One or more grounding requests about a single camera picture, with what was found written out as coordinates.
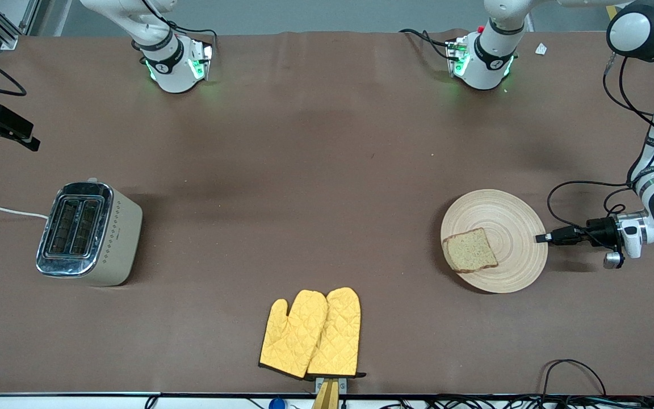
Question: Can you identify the round wooden plate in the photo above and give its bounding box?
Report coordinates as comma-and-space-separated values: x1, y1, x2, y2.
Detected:
440, 189, 548, 294

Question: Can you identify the brown bread slice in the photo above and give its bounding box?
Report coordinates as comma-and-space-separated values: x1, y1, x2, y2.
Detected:
442, 228, 499, 274

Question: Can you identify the beige chrome two-slot toaster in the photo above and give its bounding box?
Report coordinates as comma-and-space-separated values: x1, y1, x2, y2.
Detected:
36, 178, 144, 287

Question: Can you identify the brown table cover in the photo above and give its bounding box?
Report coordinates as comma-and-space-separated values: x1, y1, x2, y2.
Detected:
0, 30, 654, 397

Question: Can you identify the yellow quilted oven mitt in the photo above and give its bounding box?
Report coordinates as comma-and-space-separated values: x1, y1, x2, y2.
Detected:
307, 287, 366, 379
259, 290, 328, 379

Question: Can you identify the yellow wooden stick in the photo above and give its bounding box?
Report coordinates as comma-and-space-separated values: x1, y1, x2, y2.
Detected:
312, 379, 340, 409

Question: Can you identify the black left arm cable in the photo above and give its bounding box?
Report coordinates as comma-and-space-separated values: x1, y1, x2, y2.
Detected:
547, 54, 654, 251

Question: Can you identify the white toaster power cord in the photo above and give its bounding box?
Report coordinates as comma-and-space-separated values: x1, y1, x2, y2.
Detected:
0, 204, 49, 220

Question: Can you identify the aluminium frame profile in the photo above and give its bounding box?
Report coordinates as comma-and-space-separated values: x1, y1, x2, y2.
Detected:
0, 0, 41, 51

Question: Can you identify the black looped cable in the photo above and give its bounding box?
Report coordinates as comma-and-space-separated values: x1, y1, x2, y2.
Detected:
540, 359, 607, 398

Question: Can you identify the black cable tangle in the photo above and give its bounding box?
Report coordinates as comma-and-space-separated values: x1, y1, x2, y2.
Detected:
384, 395, 654, 409

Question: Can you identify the black right base cable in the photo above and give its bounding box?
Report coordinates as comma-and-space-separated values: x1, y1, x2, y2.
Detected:
165, 20, 218, 63

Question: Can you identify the black base cable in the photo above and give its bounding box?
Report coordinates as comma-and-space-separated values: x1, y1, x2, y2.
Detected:
399, 27, 455, 60
165, 20, 218, 63

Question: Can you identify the black left base cable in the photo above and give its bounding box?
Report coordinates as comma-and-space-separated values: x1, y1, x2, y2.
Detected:
399, 27, 455, 60

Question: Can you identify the grey metal bracket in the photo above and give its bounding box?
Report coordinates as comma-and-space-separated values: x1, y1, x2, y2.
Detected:
315, 377, 348, 395

